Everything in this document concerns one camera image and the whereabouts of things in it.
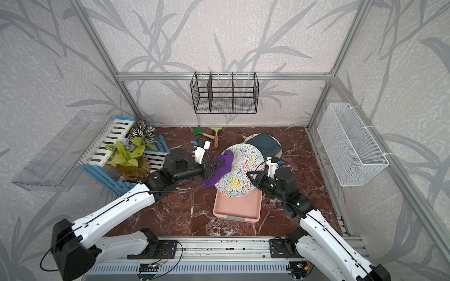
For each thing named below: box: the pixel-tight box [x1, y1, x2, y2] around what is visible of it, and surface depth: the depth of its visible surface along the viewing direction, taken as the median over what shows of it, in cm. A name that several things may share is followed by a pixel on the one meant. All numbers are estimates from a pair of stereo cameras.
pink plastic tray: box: [212, 187, 263, 224], surface depth 87 cm
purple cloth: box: [201, 149, 234, 188], surface depth 70 cm
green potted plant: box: [104, 136, 156, 183], surface depth 82 cm
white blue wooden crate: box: [79, 115, 170, 195], surface depth 79 cm
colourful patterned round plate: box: [215, 143, 265, 198], surface depth 76 cm
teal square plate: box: [245, 132, 282, 161], surface depth 114 cm
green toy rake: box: [192, 124, 216, 140], surface depth 118 cm
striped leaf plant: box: [128, 119, 157, 143], surface depth 85 cm
